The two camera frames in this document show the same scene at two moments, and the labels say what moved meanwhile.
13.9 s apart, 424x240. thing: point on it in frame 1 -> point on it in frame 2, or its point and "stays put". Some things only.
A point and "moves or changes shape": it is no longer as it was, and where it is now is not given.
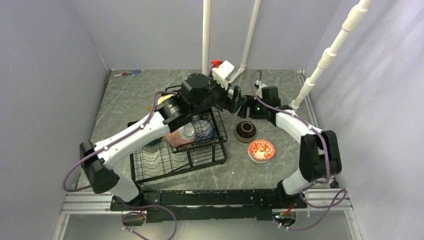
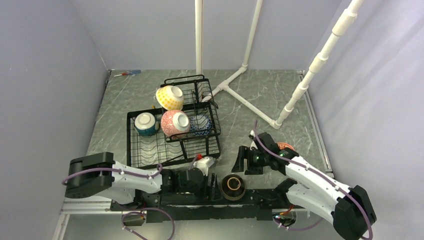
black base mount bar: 204,204 stays put
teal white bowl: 152,146 moves or changes shape
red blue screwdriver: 131,72 stays put
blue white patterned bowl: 205,130 moves or changes shape
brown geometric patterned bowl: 245,131 -> 233,187
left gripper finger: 238,100 -> 215,194
